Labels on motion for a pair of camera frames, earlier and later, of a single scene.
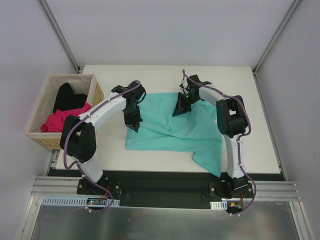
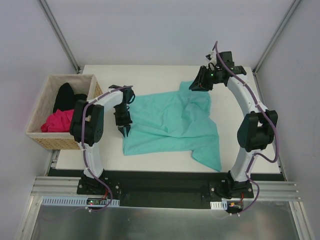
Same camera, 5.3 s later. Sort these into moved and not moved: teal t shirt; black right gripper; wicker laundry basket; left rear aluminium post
Moved: black right gripper
Not moved: left rear aluminium post; teal t shirt; wicker laundry basket
